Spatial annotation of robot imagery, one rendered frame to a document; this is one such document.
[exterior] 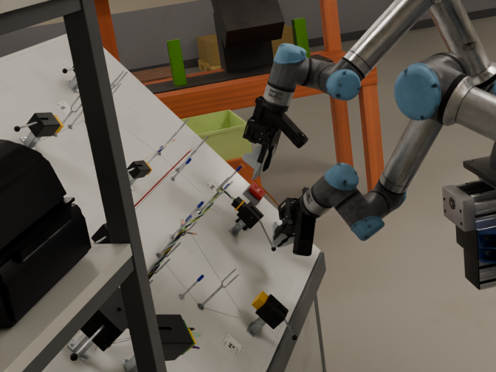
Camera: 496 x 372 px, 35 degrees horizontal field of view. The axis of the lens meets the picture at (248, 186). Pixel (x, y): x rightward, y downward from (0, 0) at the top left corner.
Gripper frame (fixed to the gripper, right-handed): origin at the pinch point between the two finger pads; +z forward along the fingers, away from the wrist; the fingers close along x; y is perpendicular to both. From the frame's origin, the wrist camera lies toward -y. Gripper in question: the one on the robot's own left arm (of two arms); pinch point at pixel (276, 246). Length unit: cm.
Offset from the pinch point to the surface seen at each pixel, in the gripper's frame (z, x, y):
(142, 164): -7.4, 42.0, 13.3
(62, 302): -69, 82, -56
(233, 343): -6.0, 20.5, -32.2
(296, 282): 9.0, -11.1, -5.3
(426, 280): 114, -167, 64
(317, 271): 14.1, -23.0, 2.2
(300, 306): 5.9, -9.0, -14.4
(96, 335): -33, 64, -44
